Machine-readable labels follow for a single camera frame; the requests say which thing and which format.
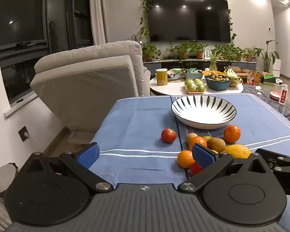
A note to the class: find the white air purifier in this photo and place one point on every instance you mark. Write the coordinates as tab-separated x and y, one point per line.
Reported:
276	66

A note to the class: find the white bottle with red label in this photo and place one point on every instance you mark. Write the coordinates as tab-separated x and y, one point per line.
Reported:
283	95

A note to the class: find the dark marble table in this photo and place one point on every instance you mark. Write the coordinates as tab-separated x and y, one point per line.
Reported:
268	105

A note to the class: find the white curtain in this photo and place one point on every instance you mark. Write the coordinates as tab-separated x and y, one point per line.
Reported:
98	12

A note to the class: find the beige armchair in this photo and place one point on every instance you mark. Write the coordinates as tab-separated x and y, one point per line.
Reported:
87	82

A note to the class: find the white round coffee table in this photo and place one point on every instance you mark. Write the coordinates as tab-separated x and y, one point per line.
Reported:
169	89

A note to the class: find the dark wall socket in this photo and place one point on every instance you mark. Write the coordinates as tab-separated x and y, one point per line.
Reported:
23	134

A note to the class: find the bunch of bananas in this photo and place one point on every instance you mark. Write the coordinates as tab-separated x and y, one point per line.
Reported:
232	73

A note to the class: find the dark framed window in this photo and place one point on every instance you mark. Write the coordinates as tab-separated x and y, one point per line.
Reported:
21	17

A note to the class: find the wrapped tray of green apples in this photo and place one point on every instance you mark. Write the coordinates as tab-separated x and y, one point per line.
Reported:
194	85

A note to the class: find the grey bowl of snacks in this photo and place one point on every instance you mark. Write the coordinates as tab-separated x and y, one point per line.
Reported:
192	75

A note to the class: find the potted green plant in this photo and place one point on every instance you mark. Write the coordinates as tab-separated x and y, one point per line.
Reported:
249	55
199	50
182	50
148	52

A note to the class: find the yellow can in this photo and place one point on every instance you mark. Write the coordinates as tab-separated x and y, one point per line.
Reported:
162	78

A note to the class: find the cardboard box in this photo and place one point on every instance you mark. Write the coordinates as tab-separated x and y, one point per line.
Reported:
243	72

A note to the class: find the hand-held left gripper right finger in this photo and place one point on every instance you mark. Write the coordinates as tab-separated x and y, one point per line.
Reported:
204	156

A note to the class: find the blue striped tablecloth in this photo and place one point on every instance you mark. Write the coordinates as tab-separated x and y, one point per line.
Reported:
135	125

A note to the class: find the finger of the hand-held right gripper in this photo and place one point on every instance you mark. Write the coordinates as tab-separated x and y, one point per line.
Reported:
270	157

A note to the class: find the red yellow apple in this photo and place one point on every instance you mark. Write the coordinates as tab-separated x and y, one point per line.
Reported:
168	135

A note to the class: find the small yellowish round fruit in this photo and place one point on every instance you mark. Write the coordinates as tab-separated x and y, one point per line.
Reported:
191	136

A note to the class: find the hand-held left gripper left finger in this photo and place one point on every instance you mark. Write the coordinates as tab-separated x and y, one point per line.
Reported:
88	155

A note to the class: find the green box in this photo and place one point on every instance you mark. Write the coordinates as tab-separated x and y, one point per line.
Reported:
269	79

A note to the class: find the row of leafy potted plants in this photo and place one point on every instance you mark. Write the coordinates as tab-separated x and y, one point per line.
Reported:
232	52

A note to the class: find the large yellow lemon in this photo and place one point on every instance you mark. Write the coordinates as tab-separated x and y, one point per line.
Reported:
238	151

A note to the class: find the tall broad-leaf potted plant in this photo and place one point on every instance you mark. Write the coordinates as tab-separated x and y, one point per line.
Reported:
268	56

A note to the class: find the pile of brown longans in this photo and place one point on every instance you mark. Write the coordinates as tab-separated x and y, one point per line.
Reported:
218	78

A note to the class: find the teal bowl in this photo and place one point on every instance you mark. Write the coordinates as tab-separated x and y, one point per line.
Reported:
217	85

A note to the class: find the shiny snack packets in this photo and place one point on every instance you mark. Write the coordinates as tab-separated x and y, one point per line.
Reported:
175	76

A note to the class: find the white crumpled tissue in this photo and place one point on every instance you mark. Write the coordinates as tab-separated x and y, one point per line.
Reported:
258	88

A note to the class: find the red round fruit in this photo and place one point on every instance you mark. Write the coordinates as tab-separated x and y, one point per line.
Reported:
195	169

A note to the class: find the white striped ceramic bowl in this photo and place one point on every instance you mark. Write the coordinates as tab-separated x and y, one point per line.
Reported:
203	116

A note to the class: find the green bowl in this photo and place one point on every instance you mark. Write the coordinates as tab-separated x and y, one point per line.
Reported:
177	70

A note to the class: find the white robot vacuum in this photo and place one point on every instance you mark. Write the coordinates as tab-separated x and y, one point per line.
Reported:
279	81

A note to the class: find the black wall television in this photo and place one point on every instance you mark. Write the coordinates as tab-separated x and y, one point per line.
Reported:
188	19

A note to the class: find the orange basket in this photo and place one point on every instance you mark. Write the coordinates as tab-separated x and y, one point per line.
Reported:
212	72

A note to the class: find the dark television cabinet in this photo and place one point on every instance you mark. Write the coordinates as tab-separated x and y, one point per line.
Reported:
169	65

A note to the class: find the pink dish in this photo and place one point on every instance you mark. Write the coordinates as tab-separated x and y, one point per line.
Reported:
274	94

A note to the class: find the glass vase with green plant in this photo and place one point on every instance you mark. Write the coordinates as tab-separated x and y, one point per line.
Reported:
212	65

